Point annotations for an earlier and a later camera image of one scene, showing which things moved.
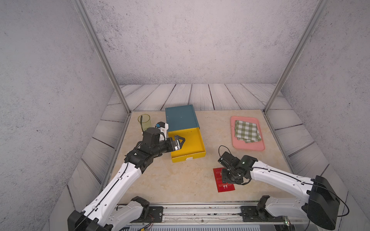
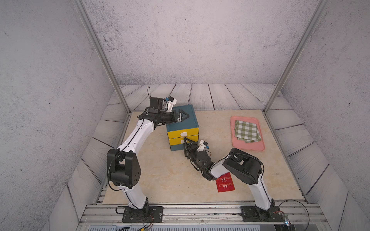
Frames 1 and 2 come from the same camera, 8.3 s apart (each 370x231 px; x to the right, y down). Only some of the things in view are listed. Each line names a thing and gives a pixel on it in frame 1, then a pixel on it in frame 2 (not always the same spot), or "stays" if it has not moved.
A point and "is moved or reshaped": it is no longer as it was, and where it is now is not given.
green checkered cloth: [246, 131] stays
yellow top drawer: [193, 147] is moved or reshaped
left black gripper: [177, 146] → [178, 116]
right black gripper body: [229, 177] → [193, 154]
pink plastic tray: [238, 144] stays
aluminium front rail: [211, 214] stays
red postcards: [222, 187] stays
